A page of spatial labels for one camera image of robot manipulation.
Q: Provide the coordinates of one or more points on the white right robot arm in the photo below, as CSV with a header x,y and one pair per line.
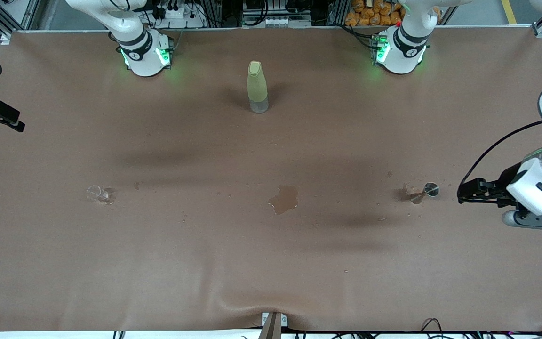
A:
x,y
144,66

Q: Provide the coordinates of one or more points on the brown table mat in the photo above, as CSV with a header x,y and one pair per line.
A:
x,y
271,263

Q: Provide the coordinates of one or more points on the white power strip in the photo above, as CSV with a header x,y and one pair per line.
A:
x,y
181,19

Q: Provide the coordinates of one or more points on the yellow-green frosted bottle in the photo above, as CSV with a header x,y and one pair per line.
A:
x,y
257,84

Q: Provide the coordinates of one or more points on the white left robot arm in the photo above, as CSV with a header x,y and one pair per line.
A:
x,y
405,56

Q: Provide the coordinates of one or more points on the brown post with white bracket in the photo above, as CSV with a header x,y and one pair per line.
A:
x,y
272,327

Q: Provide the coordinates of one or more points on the white ported device box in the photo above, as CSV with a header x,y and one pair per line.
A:
x,y
275,21

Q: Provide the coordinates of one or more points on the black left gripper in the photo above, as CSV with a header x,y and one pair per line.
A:
x,y
504,184

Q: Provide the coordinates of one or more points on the orange snack bag pile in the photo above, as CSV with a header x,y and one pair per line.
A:
x,y
370,16

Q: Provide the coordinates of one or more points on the spilled liquid puddle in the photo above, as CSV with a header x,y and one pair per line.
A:
x,y
284,200

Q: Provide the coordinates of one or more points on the clear glass beaker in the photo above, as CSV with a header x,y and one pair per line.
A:
x,y
96,193

